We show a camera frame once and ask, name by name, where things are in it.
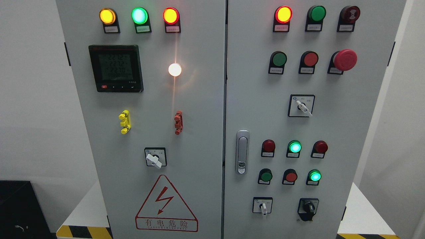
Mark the grey electrical cabinet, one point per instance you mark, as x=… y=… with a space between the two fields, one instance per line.
x=224 y=50

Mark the red push button lower row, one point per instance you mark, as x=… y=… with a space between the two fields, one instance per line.
x=289 y=178

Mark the red terminal connector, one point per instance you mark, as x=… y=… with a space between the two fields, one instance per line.
x=178 y=118

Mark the dark red indicator light left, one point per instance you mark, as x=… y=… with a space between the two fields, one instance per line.
x=268 y=148

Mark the red push button upper row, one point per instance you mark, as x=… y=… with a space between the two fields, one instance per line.
x=308 y=62

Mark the dark red indicator light right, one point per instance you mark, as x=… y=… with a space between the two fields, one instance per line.
x=319 y=149

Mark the lit green indicator light middle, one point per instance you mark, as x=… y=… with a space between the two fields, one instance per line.
x=294 y=148

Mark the green indicator light top left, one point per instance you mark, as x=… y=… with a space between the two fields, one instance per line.
x=141 y=20

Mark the black box lower left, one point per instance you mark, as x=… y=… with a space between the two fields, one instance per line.
x=21 y=216

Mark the black knob selector switch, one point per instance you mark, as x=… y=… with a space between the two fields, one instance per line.
x=307 y=208

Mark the dark red indicator light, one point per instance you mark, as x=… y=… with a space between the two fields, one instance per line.
x=268 y=148
x=319 y=149

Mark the black digital power meter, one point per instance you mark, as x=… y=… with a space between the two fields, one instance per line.
x=116 y=68

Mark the red-orange indicator light door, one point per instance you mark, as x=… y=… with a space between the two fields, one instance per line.
x=282 y=18
x=171 y=19

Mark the lit green push button lower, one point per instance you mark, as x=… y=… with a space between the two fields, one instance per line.
x=313 y=177

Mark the white-handled selector switch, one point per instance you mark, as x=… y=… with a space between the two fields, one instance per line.
x=301 y=105
x=262 y=205

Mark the dark red buzzer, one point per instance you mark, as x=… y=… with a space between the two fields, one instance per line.
x=347 y=18

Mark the green push button row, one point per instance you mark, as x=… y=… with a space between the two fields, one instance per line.
x=277 y=63
x=265 y=176

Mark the silver door handle lock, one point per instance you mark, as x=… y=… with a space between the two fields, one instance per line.
x=242 y=148

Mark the white-handled selector switch upper right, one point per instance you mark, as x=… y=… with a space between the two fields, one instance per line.
x=301 y=105

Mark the yellow indicator light top left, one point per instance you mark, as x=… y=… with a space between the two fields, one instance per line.
x=109 y=19

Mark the white glowing indicator light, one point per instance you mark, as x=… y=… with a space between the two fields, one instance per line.
x=175 y=69

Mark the red emergency stop button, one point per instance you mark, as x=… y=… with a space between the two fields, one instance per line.
x=342 y=60

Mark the green push button lower row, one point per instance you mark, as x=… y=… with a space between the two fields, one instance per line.
x=265 y=176

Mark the green push button upper row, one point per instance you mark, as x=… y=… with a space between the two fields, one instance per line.
x=277 y=63

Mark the red-orange indicator light left door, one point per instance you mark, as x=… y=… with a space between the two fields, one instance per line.
x=171 y=19

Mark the white-handled selector switch left door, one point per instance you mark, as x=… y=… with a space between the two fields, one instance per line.
x=155 y=157

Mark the red-orange indicator light right door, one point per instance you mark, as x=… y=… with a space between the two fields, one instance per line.
x=282 y=18

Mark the dark green indicator light top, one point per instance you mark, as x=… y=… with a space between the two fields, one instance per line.
x=314 y=18

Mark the white-handled selector switch lower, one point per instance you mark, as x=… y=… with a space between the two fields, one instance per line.
x=262 y=205

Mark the red push button row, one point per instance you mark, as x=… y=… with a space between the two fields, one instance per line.
x=289 y=178
x=308 y=62

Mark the red electrical hazard sticker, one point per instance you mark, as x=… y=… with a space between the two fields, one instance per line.
x=165 y=209

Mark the yellow terminal connector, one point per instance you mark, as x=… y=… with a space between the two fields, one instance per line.
x=125 y=121

